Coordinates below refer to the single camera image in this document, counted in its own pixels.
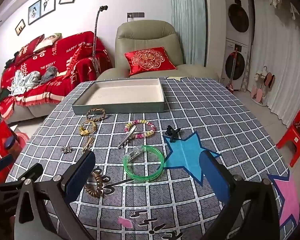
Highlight pink slipper rack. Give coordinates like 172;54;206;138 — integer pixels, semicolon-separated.
251;66;276;107

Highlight photo print pillow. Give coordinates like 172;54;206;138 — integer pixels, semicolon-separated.
40;33;62;52

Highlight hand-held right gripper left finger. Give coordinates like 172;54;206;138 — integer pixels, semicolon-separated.
14;151;96;240

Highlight silver hair clip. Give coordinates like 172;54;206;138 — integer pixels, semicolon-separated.
116;126;137;149

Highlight small photo frame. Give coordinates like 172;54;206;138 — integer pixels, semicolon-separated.
15;19;26;36

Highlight grey clothes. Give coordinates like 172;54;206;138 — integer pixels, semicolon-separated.
41;66;59;85

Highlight braided rope bracelet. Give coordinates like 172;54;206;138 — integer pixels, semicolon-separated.
86;108;107;123

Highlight colourful beaded bracelet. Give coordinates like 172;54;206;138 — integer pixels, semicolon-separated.
124;120;157;139

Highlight green translucent bangle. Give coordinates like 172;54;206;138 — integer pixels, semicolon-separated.
123;145;164;182

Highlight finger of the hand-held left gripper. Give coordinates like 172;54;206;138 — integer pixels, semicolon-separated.
0;154;17;178

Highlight grey checked tray box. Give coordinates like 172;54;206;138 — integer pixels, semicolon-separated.
5;76;300;240

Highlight red striped cushion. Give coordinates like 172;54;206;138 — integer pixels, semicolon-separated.
65;44;89;81

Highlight red plastic stool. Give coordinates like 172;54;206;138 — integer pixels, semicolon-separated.
276;107;300;168

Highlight white dryer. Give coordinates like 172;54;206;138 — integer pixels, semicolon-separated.
226;0;254;47

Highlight red gift box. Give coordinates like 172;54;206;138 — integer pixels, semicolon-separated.
0;121;18;157

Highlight red embroidered cushion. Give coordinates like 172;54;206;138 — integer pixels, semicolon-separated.
124;47;178;77

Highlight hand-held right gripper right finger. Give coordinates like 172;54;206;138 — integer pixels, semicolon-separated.
199;151;282;240

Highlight round red mat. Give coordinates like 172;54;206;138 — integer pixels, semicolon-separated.
15;132;31;151

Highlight red printed sofa blanket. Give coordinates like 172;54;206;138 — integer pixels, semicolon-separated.
0;31;113;120

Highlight silver phone stand pole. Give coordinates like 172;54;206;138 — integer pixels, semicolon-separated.
91;5;109;73

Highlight white sheer curtain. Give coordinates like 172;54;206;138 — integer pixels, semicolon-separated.
250;0;300;128

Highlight light blue clothes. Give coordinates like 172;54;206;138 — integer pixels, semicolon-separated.
9;70;42;96

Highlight double photo frame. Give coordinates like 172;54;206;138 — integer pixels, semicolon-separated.
28;0;57;26

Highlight red rectangular pillow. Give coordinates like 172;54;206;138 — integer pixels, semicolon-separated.
14;34;45;65

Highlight black claw clip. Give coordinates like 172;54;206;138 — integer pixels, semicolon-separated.
164;127;182;143

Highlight green recliner armchair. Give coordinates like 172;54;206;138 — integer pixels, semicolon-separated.
96;20;219;82

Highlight yellow hair tie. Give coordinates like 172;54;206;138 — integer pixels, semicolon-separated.
79;120;98;137

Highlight red mop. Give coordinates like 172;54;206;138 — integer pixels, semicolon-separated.
226;50;239;92

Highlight light blue curtain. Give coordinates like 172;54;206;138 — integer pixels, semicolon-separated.
170;0;207;64

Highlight grey sofa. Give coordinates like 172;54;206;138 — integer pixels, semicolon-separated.
12;101;54;124

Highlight grey shallow tray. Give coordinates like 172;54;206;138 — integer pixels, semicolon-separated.
72;78;168;115

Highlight white washing machine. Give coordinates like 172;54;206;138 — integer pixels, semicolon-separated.
221;39;248;91

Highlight gold hair clip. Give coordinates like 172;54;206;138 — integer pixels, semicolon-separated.
81;136;96;154

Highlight brown spiral hair tie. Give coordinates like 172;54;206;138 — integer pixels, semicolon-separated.
84;166;111;197

